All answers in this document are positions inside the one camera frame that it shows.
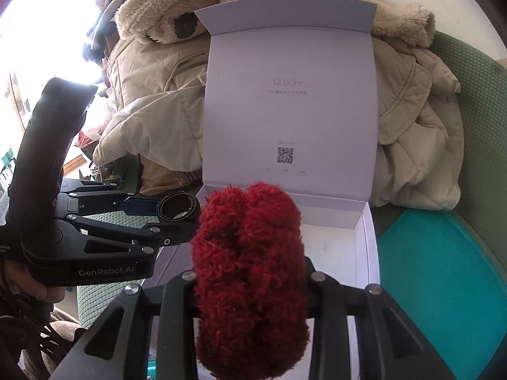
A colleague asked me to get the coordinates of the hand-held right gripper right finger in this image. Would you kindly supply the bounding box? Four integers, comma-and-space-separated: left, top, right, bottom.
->
303, 257, 456, 380

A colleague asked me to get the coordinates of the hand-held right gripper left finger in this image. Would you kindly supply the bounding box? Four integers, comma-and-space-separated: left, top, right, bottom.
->
49, 271, 202, 380

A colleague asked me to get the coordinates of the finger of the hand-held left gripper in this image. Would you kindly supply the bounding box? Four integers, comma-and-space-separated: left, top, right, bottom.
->
56, 214, 199, 255
59, 179, 162, 218

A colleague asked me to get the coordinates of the black hair scrunchie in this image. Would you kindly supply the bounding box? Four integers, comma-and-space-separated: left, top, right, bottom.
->
157, 193, 202, 222

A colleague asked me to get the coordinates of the red fluffy scrunchie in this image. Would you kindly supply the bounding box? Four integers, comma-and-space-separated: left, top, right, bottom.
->
191, 182, 310, 379

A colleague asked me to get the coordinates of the white lidded gift box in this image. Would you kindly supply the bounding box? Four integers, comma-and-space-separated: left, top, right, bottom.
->
143, 1, 382, 290

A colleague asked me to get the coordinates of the person's left hand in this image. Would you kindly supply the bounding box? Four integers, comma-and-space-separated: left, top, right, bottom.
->
0, 260, 68, 305

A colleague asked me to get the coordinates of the brown plaid cloth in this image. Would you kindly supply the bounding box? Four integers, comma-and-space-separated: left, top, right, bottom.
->
138, 157, 203, 197

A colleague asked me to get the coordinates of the pink plastic bag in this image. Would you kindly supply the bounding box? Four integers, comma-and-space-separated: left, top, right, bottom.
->
77, 99, 116, 152

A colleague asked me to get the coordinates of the teal textured mat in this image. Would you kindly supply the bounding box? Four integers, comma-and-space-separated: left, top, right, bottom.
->
146, 209, 507, 380

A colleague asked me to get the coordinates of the brown plush cloth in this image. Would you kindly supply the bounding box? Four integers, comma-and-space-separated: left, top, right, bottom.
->
8, 308, 88, 380

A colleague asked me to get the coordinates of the beige padded coat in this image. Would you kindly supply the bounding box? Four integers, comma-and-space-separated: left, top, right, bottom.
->
93, 32, 464, 211

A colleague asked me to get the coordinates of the dark clothes pile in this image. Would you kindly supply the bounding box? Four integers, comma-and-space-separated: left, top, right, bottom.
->
81, 0, 133, 64

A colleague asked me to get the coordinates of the green sofa cover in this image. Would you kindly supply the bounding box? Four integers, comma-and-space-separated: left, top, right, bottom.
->
75, 29, 507, 325

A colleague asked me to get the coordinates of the black cable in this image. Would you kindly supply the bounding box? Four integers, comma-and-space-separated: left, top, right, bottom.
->
0, 281, 64, 353

